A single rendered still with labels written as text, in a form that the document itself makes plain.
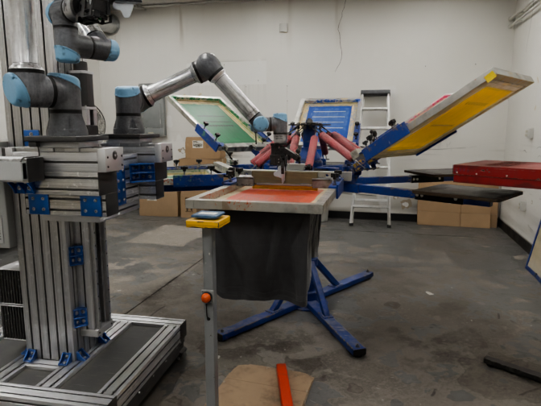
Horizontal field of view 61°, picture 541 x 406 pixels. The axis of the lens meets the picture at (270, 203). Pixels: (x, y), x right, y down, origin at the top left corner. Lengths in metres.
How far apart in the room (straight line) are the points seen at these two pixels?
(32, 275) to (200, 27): 5.36
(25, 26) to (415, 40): 5.37
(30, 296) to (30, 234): 0.29
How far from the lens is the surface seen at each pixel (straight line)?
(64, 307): 2.35
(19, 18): 1.93
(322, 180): 2.41
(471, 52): 6.66
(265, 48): 6.82
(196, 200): 1.97
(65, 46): 1.68
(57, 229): 2.24
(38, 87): 1.89
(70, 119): 1.94
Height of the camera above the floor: 1.30
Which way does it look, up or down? 9 degrees down
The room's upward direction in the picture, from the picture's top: straight up
